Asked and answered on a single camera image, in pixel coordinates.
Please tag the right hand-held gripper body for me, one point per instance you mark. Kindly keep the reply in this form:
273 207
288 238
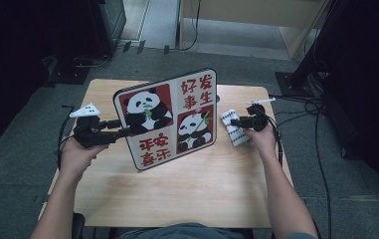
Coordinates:
256 118

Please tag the light wooden furniture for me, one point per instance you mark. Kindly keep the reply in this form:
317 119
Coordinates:
243 13

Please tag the person's right hand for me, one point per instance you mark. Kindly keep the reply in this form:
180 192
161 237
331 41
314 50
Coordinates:
263 142

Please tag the black stand base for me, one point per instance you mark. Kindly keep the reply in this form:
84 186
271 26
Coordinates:
67 71
293 84

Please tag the black office chair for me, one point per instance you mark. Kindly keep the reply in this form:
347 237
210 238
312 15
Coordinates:
78 227

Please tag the person's left hand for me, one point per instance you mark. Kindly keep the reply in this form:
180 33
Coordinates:
77 159

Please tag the white diamond-patterned cloth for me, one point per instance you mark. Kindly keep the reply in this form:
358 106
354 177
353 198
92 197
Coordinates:
235 132

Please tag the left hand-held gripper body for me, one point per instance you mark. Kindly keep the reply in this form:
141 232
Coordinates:
89 132

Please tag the person's grey-blue clothing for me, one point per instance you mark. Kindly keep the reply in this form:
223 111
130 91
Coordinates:
183 231

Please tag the panda picture board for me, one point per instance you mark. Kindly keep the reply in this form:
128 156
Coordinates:
167 119

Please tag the dark cabinet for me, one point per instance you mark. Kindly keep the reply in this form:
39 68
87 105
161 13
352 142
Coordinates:
110 23

